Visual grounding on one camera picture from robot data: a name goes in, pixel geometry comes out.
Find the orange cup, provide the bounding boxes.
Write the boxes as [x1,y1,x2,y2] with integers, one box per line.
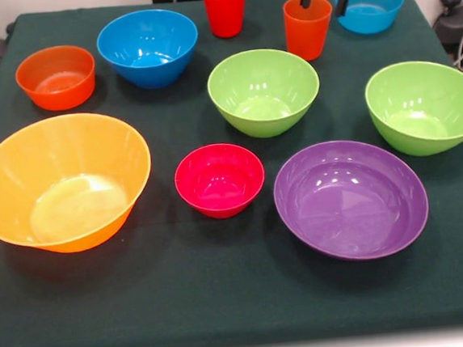
[281,0,338,64]

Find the small light blue bowl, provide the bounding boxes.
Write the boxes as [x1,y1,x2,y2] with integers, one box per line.
[333,0,408,37]

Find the red cup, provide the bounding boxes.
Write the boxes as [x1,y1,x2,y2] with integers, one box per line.
[201,0,252,41]

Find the green bowl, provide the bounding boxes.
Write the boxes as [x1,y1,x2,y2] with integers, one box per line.
[362,57,463,161]
[204,44,325,143]

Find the purple bowl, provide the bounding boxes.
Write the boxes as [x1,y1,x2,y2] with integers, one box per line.
[269,133,433,269]

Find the small pink-red bowl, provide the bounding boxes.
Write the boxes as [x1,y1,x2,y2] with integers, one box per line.
[171,139,269,224]

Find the small orange bowl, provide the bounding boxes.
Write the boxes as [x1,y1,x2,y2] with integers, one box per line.
[12,42,100,115]

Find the dark green table cloth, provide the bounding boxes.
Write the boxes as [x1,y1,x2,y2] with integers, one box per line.
[0,0,463,347]

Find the large yellow-orange bowl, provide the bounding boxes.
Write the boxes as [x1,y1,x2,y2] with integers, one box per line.
[0,106,160,260]

